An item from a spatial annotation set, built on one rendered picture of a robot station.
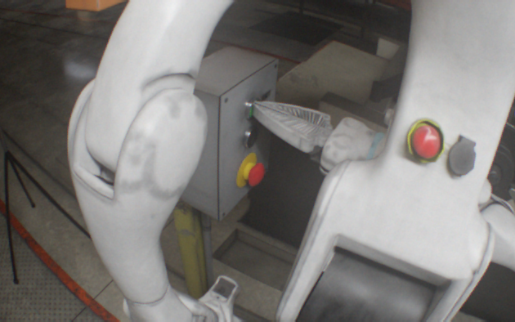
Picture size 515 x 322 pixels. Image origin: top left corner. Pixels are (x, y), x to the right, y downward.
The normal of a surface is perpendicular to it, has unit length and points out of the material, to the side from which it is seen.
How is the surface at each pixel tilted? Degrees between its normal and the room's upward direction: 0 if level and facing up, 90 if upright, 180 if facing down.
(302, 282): 71
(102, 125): 66
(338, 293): 41
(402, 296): 22
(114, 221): 85
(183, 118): 77
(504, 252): 87
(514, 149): 90
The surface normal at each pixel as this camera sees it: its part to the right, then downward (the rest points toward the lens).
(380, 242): -0.46, 0.24
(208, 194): -0.51, 0.52
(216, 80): 0.07, -0.77
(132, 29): -0.40, 0.04
